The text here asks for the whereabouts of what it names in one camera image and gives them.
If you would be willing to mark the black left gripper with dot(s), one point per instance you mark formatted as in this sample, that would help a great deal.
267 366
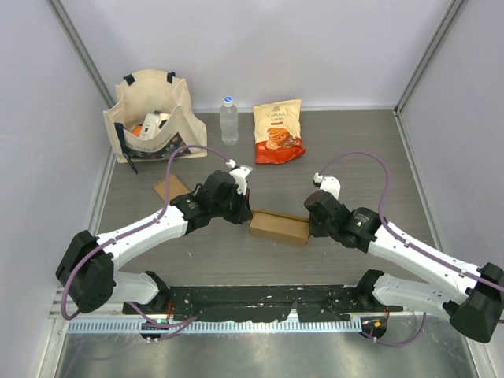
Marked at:
244 213

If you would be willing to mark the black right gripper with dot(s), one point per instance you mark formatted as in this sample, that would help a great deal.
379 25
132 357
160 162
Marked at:
314 230

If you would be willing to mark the small brown cardboard box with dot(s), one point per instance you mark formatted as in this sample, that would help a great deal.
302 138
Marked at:
170 188

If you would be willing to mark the large cardboard box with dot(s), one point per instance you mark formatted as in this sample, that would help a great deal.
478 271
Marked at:
280 227

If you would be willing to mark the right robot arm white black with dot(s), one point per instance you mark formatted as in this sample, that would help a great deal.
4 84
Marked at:
468 296

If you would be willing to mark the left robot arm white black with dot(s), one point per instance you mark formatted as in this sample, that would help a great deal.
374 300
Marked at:
91 268

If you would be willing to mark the white box in tote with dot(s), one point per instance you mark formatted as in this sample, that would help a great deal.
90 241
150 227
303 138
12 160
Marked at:
152 124

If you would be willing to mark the cassava chips bag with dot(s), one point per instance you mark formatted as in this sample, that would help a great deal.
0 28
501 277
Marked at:
277 132

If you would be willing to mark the clear plastic water bottle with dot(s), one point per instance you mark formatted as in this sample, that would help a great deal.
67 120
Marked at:
229 122

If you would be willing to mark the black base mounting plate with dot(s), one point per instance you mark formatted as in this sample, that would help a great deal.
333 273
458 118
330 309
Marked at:
262 304

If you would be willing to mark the orange item in tote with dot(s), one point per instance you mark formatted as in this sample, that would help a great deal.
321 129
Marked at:
137 130

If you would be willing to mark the beige canvas tote bag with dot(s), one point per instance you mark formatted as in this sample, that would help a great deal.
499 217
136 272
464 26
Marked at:
147 91

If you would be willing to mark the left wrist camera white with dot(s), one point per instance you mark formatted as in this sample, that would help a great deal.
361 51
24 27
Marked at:
240 174

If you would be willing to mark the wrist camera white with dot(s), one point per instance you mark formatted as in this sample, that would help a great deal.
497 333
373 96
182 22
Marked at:
240 174
328 184

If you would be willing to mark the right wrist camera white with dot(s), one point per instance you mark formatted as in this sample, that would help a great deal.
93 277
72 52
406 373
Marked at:
328 184

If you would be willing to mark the slotted cable duct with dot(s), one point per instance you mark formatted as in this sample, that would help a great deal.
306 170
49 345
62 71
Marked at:
134 325

